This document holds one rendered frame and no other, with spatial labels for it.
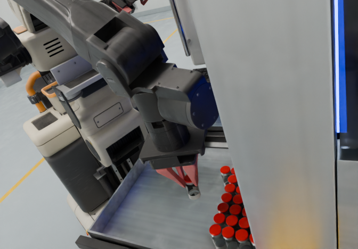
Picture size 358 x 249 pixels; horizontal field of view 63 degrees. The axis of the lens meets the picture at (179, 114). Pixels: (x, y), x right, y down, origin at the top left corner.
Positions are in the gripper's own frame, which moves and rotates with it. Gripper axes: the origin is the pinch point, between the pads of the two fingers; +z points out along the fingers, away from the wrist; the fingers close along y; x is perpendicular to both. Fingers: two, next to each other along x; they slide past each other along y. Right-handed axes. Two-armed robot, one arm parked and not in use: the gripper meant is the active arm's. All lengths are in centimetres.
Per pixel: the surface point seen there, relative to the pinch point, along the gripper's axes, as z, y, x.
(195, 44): 7, -11, 91
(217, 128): 7.9, 1.7, 25.2
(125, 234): 10.4, -16.4, -2.2
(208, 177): 10.6, -0.4, 11.0
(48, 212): 95, -145, 80
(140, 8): 69, -218, 617
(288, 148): -22.2, 15.9, -20.6
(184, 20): -5, -13, 91
